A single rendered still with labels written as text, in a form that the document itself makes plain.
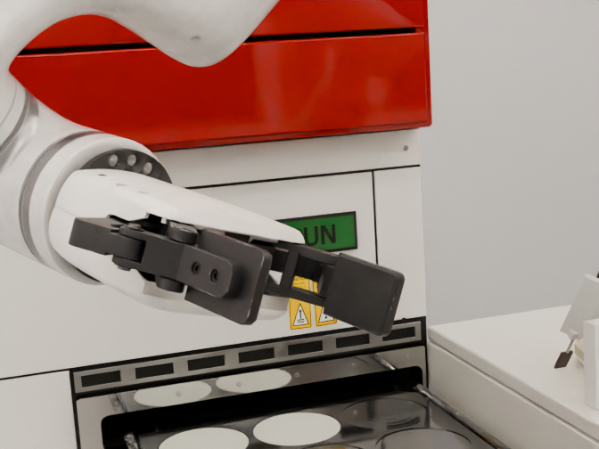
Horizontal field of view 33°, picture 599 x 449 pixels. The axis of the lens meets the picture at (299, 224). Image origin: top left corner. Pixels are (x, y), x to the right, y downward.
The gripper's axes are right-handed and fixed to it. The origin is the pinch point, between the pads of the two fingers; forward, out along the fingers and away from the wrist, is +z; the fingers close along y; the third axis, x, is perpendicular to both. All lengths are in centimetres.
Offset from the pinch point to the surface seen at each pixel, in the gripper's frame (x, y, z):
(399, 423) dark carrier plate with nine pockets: -20, -61, -34
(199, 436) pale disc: -27, -45, -50
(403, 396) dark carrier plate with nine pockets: -19, -67, -40
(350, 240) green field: -2, -62, -50
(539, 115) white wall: 37, -228, -128
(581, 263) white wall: -2, -253, -115
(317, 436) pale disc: -23, -52, -39
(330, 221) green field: -1, -59, -51
